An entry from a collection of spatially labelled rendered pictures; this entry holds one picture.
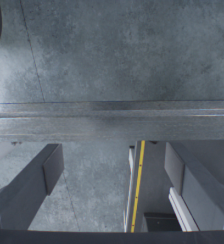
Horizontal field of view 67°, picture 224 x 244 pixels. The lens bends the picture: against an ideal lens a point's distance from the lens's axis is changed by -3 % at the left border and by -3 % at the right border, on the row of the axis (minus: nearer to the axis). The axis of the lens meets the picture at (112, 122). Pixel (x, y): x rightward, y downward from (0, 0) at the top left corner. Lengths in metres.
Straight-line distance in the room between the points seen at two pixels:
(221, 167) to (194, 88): 0.46
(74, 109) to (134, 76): 0.76
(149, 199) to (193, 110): 0.67
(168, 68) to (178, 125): 0.79
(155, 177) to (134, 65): 0.60
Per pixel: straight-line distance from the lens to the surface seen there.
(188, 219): 0.75
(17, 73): 1.16
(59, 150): 0.16
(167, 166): 0.16
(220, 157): 0.90
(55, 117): 0.27
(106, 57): 1.01
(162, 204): 0.93
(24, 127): 0.29
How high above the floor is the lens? 1.01
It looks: 75 degrees down
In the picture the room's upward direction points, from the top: 175 degrees counter-clockwise
